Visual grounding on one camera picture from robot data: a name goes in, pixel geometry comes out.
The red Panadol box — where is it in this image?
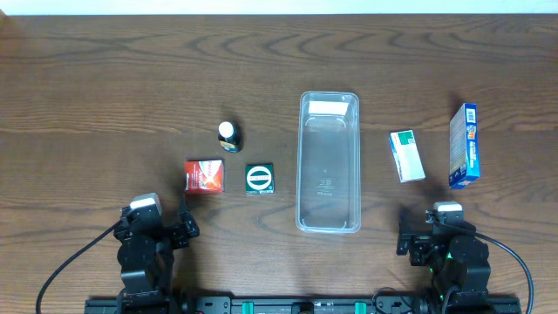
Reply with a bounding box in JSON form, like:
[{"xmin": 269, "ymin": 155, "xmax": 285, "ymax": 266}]
[{"xmin": 185, "ymin": 160, "xmax": 224, "ymax": 195}]

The white green medicine box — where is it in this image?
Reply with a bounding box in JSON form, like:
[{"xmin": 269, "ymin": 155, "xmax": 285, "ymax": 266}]
[{"xmin": 389, "ymin": 130, "xmax": 425, "ymax": 183}]

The clear plastic container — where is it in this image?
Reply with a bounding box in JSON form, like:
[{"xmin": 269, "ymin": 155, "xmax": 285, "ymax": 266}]
[{"xmin": 296, "ymin": 92, "xmax": 362, "ymax": 235}]

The blue cooling sheet box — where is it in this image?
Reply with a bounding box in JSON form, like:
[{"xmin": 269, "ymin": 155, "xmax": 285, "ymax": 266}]
[{"xmin": 448, "ymin": 103, "xmax": 481, "ymax": 189}]

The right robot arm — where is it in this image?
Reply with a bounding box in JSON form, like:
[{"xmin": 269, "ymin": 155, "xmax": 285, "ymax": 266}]
[{"xmin": 397, "ymin": 202, "xmax": 493, "ymax": 313}]

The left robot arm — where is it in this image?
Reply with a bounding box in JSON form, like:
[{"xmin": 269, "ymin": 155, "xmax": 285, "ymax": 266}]
[{"xmin": 114, "ymin": 193, "xmax": 200, "ymax": 314}]

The green white square box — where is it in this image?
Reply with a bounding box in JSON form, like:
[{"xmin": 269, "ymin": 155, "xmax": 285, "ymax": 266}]
[{"xmin": 245, "ymin": 163, "xmax": 275, "ymax": 195}]

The dark syrup bottle white cap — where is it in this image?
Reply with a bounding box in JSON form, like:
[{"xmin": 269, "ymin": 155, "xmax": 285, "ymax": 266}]
[{"xmin": 218, "ymin": 121, "xmax": 242, "ymax": 154}]

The black mounting rail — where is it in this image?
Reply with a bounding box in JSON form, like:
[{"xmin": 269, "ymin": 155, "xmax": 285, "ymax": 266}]
[{"xmin": 84, "ymin": 295, "xmax": 521, "ymax": 314}]

